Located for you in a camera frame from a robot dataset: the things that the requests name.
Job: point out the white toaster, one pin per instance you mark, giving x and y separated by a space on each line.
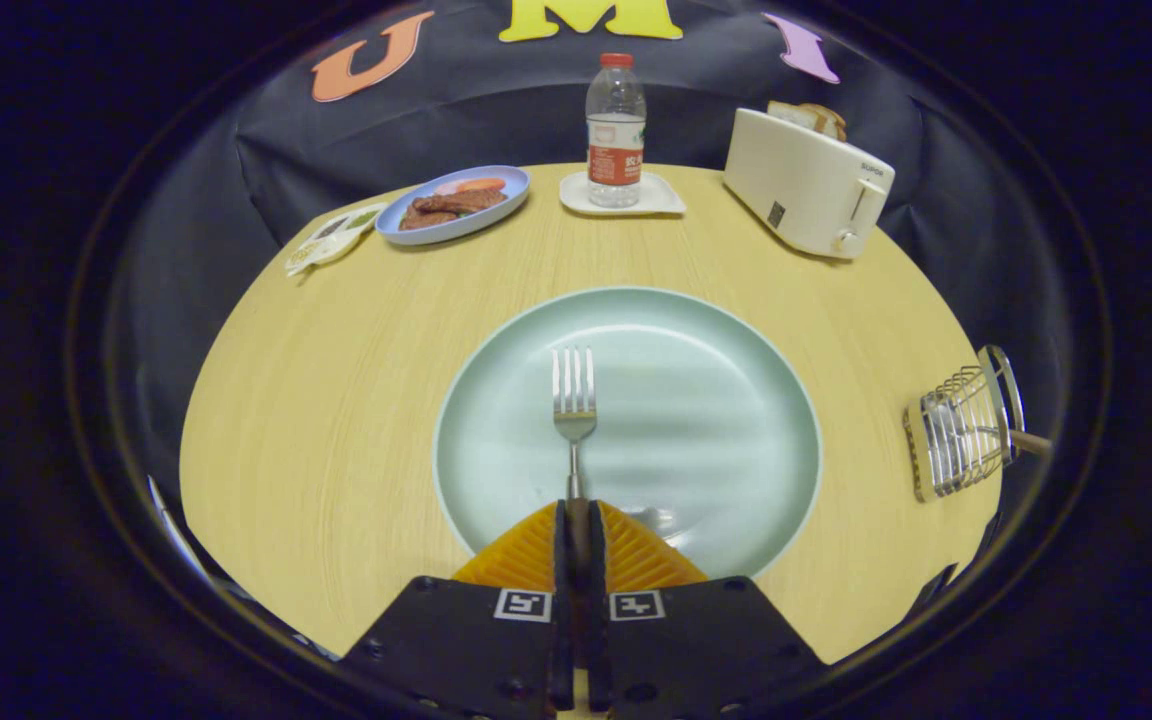
796 190

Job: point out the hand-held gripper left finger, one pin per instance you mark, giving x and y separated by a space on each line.
563 640

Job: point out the blue plate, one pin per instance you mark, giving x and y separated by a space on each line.
456 232

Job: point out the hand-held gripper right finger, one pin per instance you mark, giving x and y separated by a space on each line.
599 640

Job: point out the orange food slice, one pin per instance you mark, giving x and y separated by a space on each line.
481 185

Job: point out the toasted bread slice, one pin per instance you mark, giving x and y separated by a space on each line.
788 113
829 120

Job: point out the light green plate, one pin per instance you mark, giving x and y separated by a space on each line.
696 420

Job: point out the clear cutlery drainer basket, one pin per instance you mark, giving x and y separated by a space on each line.
956 440

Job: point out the brown meat slices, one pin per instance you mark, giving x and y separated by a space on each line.
456 203

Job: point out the clear bottle with red cap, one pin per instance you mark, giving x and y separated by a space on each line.
616 130

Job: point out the white square coaster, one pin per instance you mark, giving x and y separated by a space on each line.
661 195

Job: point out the white divided condiment dish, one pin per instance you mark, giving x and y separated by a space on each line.
331 240

